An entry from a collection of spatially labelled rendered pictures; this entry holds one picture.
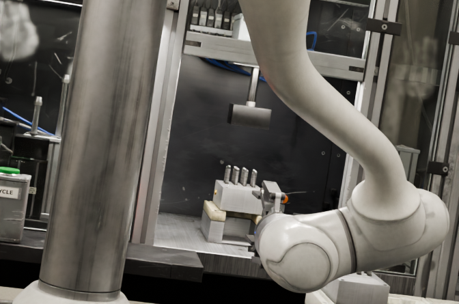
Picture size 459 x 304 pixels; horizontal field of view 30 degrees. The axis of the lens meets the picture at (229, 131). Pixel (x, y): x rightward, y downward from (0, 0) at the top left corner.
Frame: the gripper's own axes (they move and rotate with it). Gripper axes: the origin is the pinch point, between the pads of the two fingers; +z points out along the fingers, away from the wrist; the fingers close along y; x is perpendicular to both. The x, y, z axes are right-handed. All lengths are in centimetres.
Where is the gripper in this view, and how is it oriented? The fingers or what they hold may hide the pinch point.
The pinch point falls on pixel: (258, 217)
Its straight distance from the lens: 163.9
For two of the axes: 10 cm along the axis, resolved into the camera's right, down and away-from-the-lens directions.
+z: -1.4, -0.7, 9.9
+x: -9.8, -1.4, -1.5
